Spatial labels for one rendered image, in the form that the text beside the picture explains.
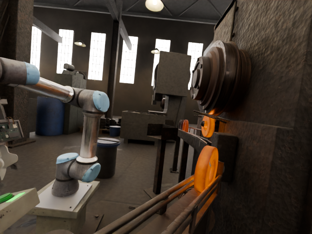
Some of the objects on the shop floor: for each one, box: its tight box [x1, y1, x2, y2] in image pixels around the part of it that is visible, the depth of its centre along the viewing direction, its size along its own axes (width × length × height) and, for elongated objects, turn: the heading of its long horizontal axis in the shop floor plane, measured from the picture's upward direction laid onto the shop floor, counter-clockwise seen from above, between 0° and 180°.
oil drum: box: [35, 97, 65, 136], centre depth 351 cm, size 59×59×89 cm
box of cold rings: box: [120, 110, 166, 146], centre depth 375 cm, size 103×83×79 cm
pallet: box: [78, 118, 122, 136], centre depth 442 cm, size 120×81×44 cm
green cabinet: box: [52, 72, 86, 135], centre depth 389 cm, size 48×70×150 cm
